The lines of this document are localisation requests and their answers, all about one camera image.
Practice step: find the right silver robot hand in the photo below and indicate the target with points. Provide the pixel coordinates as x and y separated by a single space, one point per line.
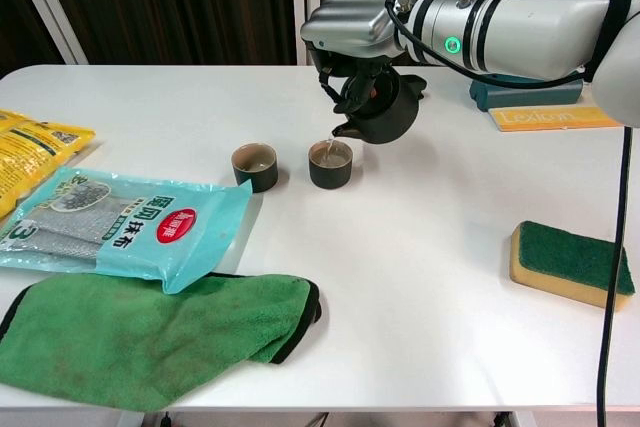
350 22

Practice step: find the black teapot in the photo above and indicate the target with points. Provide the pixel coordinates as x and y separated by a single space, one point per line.
395 117

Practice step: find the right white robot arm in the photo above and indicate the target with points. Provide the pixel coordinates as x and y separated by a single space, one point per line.
525 32

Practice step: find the dark green teacup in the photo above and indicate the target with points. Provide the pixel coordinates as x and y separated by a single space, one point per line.
255 179
330 177

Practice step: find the teal plastic block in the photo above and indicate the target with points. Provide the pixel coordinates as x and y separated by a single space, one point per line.
525 97

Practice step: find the light blue cloth package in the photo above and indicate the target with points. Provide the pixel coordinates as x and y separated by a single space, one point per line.
150 227

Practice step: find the green and yellow sponge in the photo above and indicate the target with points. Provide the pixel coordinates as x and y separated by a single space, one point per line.
560 252

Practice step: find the yellow plastic bag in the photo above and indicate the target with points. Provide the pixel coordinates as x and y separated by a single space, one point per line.
30 147

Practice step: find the green microfiber cloth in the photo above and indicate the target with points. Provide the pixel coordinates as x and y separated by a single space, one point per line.
150 337

